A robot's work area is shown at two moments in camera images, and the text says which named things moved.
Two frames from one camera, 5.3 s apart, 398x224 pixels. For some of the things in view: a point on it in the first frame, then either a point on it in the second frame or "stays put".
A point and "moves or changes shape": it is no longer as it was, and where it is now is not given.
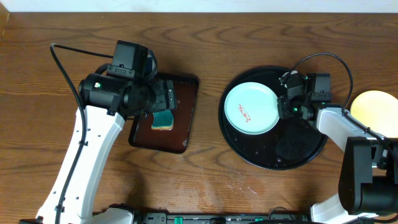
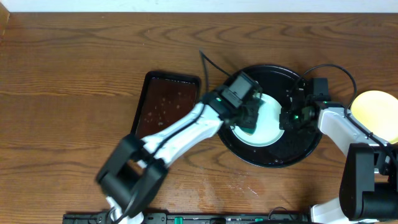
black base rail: (222, 218) stays put
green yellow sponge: (163, 121) → (248, 130)
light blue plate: (252, 108) moves or changes shape
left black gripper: (165, 95) → (249, 115)
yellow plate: (377, 111) stays put
